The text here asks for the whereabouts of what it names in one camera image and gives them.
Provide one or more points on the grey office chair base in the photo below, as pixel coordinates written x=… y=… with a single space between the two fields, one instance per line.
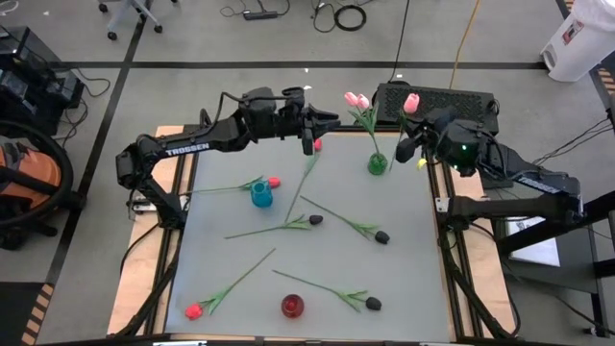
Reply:
x=144 y=12

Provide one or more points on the black perforated computer case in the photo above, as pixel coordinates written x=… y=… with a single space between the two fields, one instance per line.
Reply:
x=447 y=98

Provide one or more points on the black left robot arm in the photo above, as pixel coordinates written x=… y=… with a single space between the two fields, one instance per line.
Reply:
x=226 y=132

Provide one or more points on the grey table mat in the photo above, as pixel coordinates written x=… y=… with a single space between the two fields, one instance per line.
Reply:
x=230 y=269

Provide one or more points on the black equipment box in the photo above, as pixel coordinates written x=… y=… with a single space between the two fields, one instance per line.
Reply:
x=29 y=81

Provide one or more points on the orange vacuum cleaner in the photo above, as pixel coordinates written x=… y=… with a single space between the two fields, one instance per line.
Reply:
x=67 y=168
x=33 y=173

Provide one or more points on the pink artificial tulip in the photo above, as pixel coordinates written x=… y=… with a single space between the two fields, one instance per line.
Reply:
x=351 y=98
x=411 y=103
x=363 y=101

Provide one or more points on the black aluminium table frame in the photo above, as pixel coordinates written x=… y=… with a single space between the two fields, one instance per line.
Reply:
x=384 y=129

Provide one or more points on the white paper sheet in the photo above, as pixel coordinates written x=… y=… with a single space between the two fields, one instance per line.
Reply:
x=538 y=254

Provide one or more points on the black side stand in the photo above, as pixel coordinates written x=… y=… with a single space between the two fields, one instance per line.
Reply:
x=576 y=259

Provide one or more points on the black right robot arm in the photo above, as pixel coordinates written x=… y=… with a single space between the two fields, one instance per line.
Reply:
x=528 y=180

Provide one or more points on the red artificial tulip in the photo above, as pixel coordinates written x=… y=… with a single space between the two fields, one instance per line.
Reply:
x=318 y=145
x=194 y=311
x=274 y=182

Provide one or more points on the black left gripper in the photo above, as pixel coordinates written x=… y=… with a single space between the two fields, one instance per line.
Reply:
x=295 y=115

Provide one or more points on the black artificial tulip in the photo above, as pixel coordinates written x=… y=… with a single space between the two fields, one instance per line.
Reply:
x=382 y=237
x=373 y=303
x=315 y=219

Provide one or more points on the black power strip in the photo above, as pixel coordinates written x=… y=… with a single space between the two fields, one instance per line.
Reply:
x=259 y=15

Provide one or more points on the green glass vase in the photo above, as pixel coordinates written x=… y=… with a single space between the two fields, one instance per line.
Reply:
x=377 y=164

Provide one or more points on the red glass vase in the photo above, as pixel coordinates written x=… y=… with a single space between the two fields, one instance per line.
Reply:
x=292 y=306

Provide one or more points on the small yellow tag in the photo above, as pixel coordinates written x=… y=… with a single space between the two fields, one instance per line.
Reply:
x=422 y=164

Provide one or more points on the blue glass vase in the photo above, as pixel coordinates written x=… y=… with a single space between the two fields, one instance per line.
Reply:
x=262 y=194

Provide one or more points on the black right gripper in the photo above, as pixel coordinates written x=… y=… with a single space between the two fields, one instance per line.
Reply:
x=406 y=150

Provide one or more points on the white trash bin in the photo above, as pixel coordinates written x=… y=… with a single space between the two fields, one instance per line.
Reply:
x=576 y=48

